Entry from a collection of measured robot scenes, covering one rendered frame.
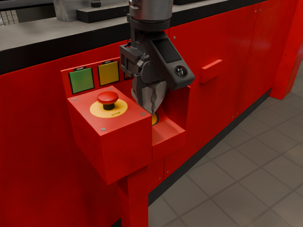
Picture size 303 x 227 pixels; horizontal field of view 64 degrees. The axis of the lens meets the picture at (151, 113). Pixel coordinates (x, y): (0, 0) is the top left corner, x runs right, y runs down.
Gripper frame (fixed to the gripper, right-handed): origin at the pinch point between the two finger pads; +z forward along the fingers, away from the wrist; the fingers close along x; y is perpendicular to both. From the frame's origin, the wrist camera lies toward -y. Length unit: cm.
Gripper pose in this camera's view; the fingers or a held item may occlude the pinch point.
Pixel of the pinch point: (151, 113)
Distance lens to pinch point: 54.1
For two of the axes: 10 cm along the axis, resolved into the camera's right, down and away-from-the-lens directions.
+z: -0.5, 8.0, 6.0
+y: -5.9, -5.1, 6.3
